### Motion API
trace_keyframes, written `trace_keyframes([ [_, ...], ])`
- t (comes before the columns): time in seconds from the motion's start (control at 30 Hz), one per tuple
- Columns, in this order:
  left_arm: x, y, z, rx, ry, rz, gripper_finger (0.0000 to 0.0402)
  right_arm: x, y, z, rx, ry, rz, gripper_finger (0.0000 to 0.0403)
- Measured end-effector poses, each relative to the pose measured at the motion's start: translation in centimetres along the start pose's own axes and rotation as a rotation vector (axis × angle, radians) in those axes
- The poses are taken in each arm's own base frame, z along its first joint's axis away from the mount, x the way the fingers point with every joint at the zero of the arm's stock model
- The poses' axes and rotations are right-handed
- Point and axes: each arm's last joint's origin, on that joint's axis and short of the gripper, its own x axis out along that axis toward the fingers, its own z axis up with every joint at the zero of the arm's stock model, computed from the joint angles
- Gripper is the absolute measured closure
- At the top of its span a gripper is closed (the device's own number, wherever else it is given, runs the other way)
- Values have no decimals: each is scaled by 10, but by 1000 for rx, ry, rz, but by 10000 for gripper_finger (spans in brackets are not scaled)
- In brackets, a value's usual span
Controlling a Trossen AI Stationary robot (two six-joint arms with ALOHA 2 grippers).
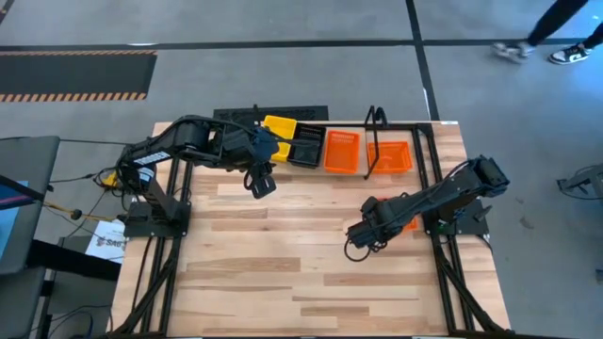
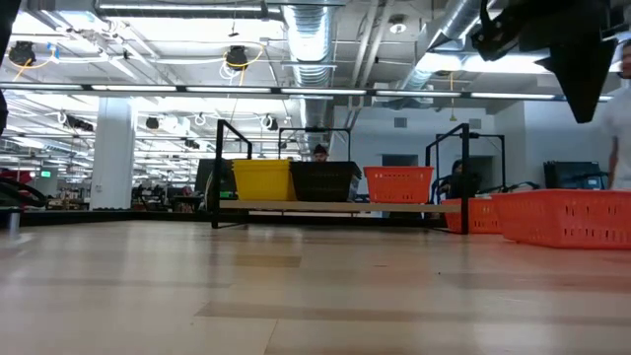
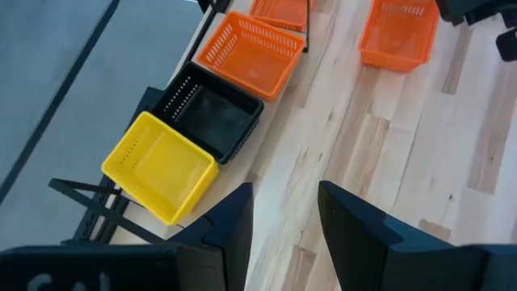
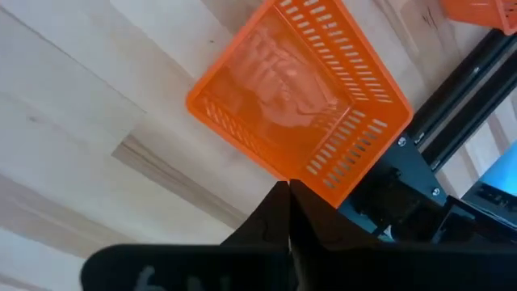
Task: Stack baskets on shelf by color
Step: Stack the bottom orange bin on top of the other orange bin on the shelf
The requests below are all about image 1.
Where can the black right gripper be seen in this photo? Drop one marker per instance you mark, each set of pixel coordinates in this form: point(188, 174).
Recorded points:
point(374, 221)

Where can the white printed paper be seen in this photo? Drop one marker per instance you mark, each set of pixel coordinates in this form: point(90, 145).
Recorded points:
point(110, 240)

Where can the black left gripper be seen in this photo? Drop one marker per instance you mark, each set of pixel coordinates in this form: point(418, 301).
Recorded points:
point(256, 146)

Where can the grey side table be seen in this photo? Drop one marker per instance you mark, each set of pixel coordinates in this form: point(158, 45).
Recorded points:
point(28, 155)

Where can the black perforated panel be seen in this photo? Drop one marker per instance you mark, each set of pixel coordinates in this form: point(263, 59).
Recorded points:
point(292, 111)

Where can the black plastic basket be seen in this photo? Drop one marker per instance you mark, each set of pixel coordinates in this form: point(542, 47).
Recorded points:
point(306, 153)

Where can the orange plastic basket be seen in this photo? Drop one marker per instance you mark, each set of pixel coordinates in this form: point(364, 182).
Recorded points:
point(341, 153)
point(412, 224)
point(391, 157)

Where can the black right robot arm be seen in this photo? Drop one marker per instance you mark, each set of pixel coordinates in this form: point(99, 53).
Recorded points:
point(485, 176)

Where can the yellow plug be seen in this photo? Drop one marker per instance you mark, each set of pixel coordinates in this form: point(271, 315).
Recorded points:
point(110, 180)

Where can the black frame wooden shelf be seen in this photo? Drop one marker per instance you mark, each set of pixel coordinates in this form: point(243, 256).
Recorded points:
point(364, 141)

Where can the person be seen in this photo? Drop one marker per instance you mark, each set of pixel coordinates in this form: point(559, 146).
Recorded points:
point(556, 21)

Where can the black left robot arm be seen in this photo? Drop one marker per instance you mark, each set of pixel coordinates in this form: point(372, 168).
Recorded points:
point(188, 136)

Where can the yellow plastic basket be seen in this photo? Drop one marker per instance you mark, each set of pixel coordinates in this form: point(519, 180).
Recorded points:
point(281, 126)

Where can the black metal beam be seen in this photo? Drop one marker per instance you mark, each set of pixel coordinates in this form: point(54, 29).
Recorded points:
point(70, 259)

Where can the grey metal stand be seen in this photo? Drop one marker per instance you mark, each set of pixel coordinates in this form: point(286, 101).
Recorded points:
point(584, 178)

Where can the black arched clamp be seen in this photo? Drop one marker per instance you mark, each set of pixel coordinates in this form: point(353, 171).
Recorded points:
point(370, 115)

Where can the black hazard striped floor mat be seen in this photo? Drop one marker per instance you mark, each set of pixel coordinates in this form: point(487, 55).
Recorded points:
point(70, 75)

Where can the black aluminium table frame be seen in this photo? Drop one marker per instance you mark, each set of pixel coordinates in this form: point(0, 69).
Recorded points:
point(424, 127)

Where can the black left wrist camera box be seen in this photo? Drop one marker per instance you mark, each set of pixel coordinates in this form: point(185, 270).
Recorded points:
point(263, 187)

